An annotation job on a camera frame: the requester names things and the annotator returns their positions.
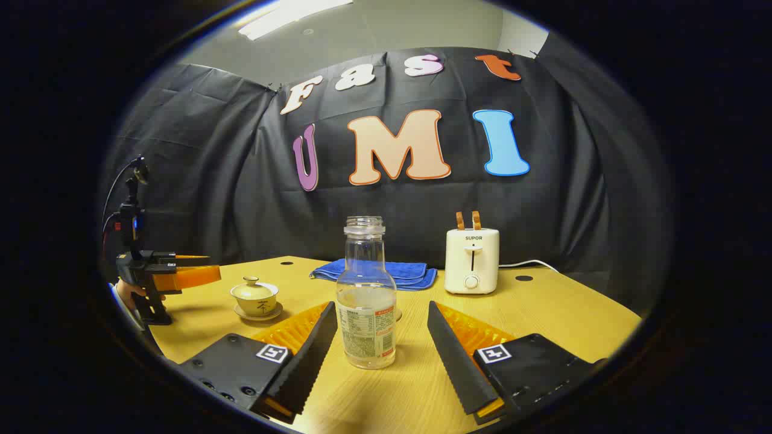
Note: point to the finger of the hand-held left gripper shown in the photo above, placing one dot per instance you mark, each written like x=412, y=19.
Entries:
x=190, y=278
x=192, y=257

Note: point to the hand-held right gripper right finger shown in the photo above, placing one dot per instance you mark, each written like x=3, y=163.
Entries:
x=458, y=355

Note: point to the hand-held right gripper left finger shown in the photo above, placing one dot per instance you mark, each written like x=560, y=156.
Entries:
x=313, y=355

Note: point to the yellow ceramic teacup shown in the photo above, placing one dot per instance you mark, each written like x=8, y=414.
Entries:
x=257, y=307

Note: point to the clear plastic water bottle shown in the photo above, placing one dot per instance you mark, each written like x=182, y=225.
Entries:
x=365, y=271

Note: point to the yellow ceramic saucer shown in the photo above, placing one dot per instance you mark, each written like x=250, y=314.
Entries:
x=272, y=314

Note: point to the black backdrop cloth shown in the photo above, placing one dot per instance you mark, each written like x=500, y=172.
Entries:
x=241, y=199

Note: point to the folded blue towel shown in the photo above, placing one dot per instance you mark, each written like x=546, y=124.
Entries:
x=410, y=274

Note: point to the cream white toaster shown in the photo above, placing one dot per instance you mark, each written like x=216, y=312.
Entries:
x=471, y=259

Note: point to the toast bread slice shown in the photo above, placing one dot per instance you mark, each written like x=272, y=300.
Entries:
x=460, y=220
x=476, y=220

